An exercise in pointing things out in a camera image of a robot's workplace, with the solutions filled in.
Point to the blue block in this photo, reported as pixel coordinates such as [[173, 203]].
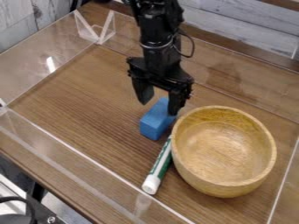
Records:
[[157, 120]]

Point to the clear acrylic tray wall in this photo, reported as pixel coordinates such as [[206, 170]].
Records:
[[70, 124]]

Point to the brown wooden bowl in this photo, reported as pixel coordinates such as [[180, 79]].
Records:
[[224, 151]]

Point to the white green marker pen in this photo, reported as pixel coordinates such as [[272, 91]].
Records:
[[156, 176]]

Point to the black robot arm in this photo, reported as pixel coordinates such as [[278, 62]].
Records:
[[166, 43]]

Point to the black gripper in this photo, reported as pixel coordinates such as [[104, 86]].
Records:
[[158, 70]]

